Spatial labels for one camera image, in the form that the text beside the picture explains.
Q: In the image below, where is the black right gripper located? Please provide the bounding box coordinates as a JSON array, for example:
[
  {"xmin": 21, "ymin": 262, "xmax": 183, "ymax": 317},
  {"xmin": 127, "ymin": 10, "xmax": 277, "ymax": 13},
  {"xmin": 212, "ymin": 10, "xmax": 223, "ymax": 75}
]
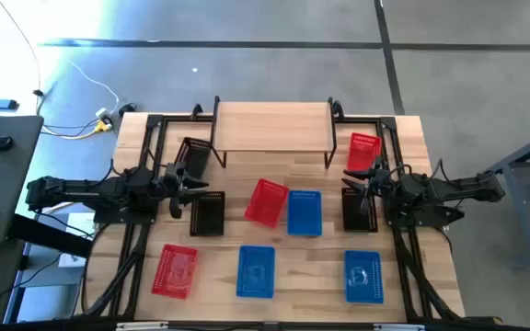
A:
[{"xmin": 340, "ymin": 156, "xmax": 402, "ymax": 215}]

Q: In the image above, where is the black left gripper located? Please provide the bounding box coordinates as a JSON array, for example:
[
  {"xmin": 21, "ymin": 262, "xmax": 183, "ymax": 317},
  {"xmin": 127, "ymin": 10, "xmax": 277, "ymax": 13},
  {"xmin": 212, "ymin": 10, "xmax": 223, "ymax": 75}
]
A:
[{"xmin": 159, "ymin": 161, "xmax": 211, "ymax": 220}]

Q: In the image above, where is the black plastic basket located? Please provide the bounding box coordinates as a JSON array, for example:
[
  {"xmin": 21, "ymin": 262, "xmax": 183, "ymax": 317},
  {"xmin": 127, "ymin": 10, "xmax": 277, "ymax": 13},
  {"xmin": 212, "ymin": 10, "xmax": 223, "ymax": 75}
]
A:
[
  {"xmin": 340, "ymin": 187, "xmax": 379, "ymax": 233},
  {"xmin": 189, "ymin": 190, "xmax": 226, "ymax": 238},
  {"xmin": 173, "ymin": 136, "xmax": 213, "ymax": 180}
]

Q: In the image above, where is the red plastic basket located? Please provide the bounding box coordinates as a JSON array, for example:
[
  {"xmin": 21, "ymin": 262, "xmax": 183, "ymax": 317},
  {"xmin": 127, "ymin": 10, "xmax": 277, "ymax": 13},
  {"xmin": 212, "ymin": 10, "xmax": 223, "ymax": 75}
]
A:
[
  {"xmin": 151, "ymin": 244, "xmax": 199, "ymax": 300},
  {"xmin": 243, "ymin": 177, "xmax": 290, "ymax": 229},
  {"xmin": 346, "ymin": 132, "xmax": 383, "ymax": 173}
]

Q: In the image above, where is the blue plastic basket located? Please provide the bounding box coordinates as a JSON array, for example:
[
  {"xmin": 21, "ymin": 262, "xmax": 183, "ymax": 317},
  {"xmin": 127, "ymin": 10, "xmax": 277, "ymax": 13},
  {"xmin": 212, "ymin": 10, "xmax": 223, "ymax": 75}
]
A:
[
  {"xmin": 286, "ymin": 189, "xmax": 324, "ymax": 237},
  {"xmin": 236, "ymin": 245, "xmax": 277, "ymax": 299},
  {"xmin": 343, "ymin": 249, "xmax": 385, "ymax": 305}
]

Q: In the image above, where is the wooden shelf with black legs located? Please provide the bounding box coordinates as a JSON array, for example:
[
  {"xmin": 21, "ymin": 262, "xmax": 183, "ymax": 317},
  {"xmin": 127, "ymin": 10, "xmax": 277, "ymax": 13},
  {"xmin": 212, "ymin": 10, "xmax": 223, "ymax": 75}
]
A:
[{"xmin": 209, "ymin": 95, "xmax": 340, "ymax": 170}]

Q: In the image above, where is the white power strip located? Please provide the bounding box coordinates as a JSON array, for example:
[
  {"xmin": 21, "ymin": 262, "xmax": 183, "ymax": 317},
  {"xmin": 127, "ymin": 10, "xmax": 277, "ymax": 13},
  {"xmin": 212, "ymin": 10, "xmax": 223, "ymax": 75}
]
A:
[{"xmin": 94, "ymin": 107, "xmax": 115, "ymax": 134}]

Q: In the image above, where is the white paper sheet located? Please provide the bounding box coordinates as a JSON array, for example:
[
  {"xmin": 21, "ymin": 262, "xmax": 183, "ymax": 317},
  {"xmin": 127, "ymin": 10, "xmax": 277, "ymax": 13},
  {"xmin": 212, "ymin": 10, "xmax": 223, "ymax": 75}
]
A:
[{"xmin": 64, "ymin": 211, "xmax": 97, "ymax": 238}]

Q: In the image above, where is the black desk beam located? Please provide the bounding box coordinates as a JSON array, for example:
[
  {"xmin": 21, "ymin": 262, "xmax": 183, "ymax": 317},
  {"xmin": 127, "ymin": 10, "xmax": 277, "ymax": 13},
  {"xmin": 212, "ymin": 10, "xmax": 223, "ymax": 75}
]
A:
[{"xmin": 6, "ymin": 213, "xmax": 95, "ymax": 259}]

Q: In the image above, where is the grey desk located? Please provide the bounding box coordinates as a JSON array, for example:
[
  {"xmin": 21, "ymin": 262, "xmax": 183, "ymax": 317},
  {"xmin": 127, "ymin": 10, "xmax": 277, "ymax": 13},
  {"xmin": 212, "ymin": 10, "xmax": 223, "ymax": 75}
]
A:
[{"xmin": 0, "ymin": 114, "xmax": 45, "ymax": 252}]

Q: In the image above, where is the black aluminium table frame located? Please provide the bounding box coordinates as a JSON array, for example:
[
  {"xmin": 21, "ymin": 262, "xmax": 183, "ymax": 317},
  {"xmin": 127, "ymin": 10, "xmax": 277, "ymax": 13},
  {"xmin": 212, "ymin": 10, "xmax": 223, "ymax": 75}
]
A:
[{"xmin": 80, "ymin": 112, "xmax": 467, "ymax": 323}]

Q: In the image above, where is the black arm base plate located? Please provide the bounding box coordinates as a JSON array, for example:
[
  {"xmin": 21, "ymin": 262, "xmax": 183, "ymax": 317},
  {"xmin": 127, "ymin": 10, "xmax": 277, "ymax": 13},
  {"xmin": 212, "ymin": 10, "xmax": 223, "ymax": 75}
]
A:
[
  {"xmin": 391, "ymin": 201, "xmax": 467, "ymax": 230},
  {"xmin": 92, "ymin": 201, "xmax": 160, "ymax": 226}
]

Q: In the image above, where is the white floor cable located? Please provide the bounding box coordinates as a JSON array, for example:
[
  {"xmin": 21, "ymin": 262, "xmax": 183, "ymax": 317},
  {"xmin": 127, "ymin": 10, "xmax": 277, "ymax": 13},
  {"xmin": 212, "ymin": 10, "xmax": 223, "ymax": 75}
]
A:
[{"xmin": 66, "ymin": 59, "xmax": 121, "ymax": 114}]

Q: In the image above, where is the yellow cable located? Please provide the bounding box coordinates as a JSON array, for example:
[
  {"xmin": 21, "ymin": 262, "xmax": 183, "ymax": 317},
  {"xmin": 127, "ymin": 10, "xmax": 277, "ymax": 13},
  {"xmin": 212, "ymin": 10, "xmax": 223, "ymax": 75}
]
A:
[{"xmin": 39, "ymin": 122, "xmax": 112, "ymax": 141}]

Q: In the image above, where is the black cable bundle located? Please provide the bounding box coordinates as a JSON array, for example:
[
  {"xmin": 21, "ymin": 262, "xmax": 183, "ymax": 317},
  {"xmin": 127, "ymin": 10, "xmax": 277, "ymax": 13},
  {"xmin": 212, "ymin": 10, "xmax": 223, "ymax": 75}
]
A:
[
  {"xmin": 80, "ymin": 223, "xmax": 151, "ymax": 318},
  {"xmin": 396, "ymin": 227, "xmax": 462, "ymax": 321}
]

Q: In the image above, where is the silver rail bracket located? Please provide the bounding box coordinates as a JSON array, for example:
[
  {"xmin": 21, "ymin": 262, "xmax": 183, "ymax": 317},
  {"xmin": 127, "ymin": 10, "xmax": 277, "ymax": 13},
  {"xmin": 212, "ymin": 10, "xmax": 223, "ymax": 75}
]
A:
[
  {"xmin": 116, "ymin": 321, "xmax": 169, "ymax": 331},
  {"xmin": 374, "ymin": 323, "xmax": 426, "ymax": 331}
]

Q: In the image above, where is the black front rail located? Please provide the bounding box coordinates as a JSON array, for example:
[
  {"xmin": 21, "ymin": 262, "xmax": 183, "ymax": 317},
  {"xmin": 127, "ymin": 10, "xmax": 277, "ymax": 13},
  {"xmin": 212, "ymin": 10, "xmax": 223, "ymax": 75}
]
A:
[{"xmin": 0, "ymin": 316, "xmax": 505, "ymax": 331}]

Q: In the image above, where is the blue-grey metal table frame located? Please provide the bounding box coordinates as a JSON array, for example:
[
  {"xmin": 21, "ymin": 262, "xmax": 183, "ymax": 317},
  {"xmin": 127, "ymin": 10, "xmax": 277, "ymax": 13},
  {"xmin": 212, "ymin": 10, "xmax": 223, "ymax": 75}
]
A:
[{"xmin": 476, "ymin": 124, "xmax": 530, "ymax": 268}]

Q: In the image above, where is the thin cable with black plug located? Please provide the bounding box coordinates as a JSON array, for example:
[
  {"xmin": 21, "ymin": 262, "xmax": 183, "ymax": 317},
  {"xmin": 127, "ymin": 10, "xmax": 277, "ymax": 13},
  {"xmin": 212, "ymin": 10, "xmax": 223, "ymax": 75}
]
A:
[{"xmin": 0, "ymin": 0, "xmax": 45, "ymax": 116}]

